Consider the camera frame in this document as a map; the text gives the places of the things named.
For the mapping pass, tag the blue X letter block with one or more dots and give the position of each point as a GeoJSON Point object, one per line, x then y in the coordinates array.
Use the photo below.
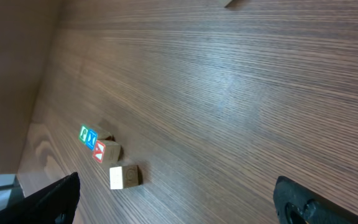
{"type": "Point", "coordinates": [95, 135]}

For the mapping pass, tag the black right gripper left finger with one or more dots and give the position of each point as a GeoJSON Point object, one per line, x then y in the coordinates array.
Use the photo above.
{"type": "Point", "coordinates": [55, 203]}

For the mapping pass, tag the red A letter block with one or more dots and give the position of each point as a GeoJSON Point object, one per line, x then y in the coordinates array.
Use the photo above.
{"type": "Point", "coordinates": [106, 152]}

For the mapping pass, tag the green J letter block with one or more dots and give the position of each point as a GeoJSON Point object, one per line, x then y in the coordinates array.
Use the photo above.
{"type": "Point", "coordinates": [84, 131]}

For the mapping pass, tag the blue H letter block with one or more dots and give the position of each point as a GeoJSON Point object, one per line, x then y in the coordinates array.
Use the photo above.
{"type": "Point", "coordinates": [123, 177]}

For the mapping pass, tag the red I letter block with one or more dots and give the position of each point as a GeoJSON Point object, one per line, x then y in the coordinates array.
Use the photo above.
{"type": "Point", "coordinates": [225, 3]}

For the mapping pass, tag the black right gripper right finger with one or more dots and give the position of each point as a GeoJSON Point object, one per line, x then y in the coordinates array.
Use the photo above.
{"type": "Point", "coordinates": [296, 204]}

